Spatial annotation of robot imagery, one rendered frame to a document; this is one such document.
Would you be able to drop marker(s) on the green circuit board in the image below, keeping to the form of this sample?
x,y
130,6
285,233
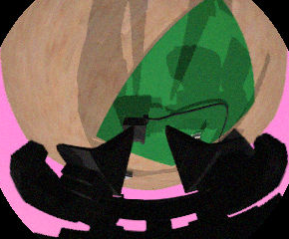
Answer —
x,y
201,60

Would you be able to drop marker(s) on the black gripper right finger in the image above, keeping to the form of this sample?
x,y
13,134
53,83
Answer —
x,y
193,157

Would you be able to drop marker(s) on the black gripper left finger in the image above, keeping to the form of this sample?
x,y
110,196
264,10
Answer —
x,y
109,160

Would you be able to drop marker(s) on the black fan cable with plug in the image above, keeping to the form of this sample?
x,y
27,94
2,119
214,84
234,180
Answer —
x,y
139,124

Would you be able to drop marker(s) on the black cooling fan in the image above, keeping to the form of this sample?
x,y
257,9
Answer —
x,y
247,148

